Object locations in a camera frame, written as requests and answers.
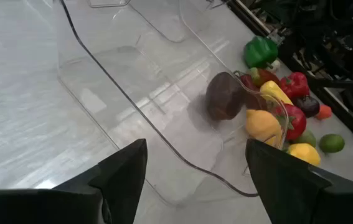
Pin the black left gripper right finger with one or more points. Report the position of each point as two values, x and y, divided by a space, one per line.
288 193

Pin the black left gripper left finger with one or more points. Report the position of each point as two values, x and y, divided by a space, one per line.
117 186

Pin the yellow lemon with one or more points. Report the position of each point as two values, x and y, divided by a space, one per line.
305 152

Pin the green lime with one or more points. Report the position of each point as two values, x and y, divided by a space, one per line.
307 138
332 143

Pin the orange-yellow citrus fruit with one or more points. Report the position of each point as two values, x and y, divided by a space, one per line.
261 124

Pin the small red-orange fruit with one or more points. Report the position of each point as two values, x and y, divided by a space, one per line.
324 112

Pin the dark purple eggplant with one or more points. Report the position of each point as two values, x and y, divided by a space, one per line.
307 105

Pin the long yellow pepper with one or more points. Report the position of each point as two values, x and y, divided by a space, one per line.
272 90

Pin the red chili pepper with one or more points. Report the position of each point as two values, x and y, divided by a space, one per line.
266 77
251 93

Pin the red bell pepper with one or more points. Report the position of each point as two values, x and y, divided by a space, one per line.
296 85

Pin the dark brown avocado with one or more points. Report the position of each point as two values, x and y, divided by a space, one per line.
224 96

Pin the white garlic bulb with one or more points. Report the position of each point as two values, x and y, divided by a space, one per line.
274 66

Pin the green bell pepper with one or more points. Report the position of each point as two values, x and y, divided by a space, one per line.
260 51

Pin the clear plastic basket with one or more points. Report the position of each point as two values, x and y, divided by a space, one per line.
126 102
170 34

